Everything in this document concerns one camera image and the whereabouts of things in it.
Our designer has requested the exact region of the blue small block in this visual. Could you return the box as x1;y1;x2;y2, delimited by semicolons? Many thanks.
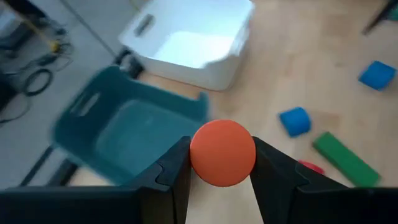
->
358;60;397;91
278;106;312;138

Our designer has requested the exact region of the orange cylinder block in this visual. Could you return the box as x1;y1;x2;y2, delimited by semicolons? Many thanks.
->
189;119;257;188

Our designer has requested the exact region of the black cable coil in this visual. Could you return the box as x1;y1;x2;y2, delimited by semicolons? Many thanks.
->
22;67;54;97

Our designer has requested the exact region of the teal plastic bin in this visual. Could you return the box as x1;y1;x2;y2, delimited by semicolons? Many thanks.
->
51;64;210;187

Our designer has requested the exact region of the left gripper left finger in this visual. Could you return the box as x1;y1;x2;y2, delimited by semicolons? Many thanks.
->
0;136;192;224

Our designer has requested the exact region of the yellow hanging cable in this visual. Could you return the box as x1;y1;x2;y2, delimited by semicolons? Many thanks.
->
17;14;62;54

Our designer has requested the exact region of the black floor cable bundle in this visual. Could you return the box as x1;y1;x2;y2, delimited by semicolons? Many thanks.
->
18;26;75;72

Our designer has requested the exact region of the white plastic bin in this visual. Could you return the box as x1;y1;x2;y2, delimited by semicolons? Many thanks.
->
118;0;256;92

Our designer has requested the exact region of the red small block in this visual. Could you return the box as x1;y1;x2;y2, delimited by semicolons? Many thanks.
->
297;159;326;175

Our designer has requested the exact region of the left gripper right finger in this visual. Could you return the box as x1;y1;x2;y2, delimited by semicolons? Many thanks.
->
250;136;398;224

